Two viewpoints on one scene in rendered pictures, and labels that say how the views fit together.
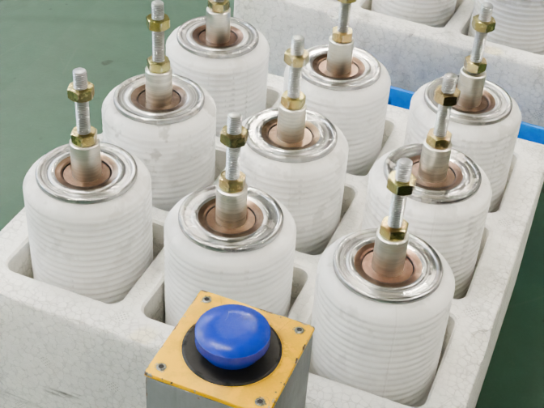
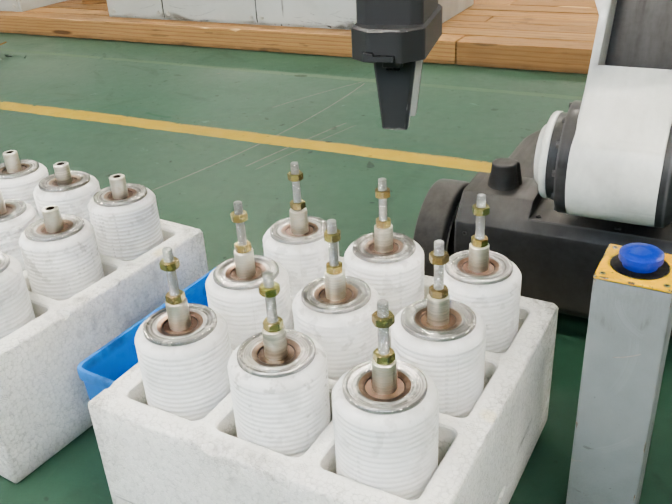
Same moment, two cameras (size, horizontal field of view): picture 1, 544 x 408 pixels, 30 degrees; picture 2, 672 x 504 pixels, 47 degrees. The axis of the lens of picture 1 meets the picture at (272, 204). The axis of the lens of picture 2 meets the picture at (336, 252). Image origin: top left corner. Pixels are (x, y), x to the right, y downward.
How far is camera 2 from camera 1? 0.87 m
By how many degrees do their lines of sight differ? 65
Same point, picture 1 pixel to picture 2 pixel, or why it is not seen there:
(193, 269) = (480, 346)
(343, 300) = (509, 285)
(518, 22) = (154, 225)
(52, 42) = not seen: outside the picture
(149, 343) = (496, 413)
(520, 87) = (186, 259)
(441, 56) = (141, 279)
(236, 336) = (648, 250)
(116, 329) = (485, 429)
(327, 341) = (503, 322)
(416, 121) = (307, 256)
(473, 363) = not seen: hidden behind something
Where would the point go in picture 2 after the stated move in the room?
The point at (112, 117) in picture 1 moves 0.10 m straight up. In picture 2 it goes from (296, 380) to (287, 286)
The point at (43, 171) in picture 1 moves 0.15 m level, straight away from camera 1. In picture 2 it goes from (386, 407) to (209, 428)
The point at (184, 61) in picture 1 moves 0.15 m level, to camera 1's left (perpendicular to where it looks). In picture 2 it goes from (208, 346) to (152, 451)
